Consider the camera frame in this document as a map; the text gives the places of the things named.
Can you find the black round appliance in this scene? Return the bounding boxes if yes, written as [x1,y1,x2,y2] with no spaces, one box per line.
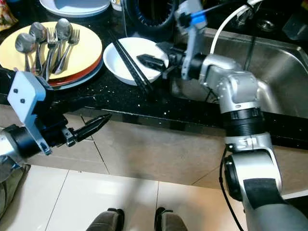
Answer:
[123,0,181,44]

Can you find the white hose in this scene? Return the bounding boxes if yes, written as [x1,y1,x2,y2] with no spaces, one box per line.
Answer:
[214,0,265,43]

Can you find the white bowl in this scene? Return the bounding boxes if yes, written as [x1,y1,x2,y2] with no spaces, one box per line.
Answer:
[103,37,170,86]

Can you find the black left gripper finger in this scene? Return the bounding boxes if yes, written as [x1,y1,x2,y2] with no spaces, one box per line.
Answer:
[75,127,105,147]
[76,114,113,140]

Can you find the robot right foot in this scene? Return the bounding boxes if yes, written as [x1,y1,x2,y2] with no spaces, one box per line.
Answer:
[155,207,188,231]

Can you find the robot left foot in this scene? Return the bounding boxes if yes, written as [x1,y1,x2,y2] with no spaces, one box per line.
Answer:
[87,208,125,231]

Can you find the light blue plate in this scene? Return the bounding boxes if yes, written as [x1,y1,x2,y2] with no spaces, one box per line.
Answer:
[48,58,105,90]

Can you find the yellow red snack bag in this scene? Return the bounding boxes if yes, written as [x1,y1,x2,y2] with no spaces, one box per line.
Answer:
[0,0,19,32]

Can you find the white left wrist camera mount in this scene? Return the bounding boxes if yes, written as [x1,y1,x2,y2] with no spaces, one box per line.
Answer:
[7,71,51,155]

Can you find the yellow plate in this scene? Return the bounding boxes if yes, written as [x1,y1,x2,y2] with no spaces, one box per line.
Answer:
[0,22,103,80]

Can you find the steel fork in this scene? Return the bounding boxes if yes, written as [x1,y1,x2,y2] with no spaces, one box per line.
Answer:
[45,27,58,80]
[53,29,81,75]

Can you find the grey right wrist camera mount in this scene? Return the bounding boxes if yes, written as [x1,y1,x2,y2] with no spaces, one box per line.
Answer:
[176,0,208,80]

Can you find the white stacked container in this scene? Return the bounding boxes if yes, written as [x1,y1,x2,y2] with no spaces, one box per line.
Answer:
[38,0,111,19]

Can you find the clear plastic container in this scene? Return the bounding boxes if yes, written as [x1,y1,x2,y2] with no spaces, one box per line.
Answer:
[282,14,308,41]

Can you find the steel counter hole ring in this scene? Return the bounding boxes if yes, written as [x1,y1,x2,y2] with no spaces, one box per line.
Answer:
[256,18,278,33]

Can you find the black chopstick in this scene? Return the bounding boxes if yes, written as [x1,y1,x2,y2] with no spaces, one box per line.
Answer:
[107,30,147,94]
[111,30,154,96]

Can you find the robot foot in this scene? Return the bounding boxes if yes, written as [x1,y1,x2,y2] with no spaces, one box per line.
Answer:
[87,208,125,231]
[155,207,188,231]

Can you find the grey green woven sack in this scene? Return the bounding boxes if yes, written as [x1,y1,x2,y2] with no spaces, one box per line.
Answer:
[0,164,31,223]

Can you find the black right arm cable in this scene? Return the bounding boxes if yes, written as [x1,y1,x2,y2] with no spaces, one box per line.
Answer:
[218,144,246,231]

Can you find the stainless steel sink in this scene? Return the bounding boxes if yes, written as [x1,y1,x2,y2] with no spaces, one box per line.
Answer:
[171,26,308,119]

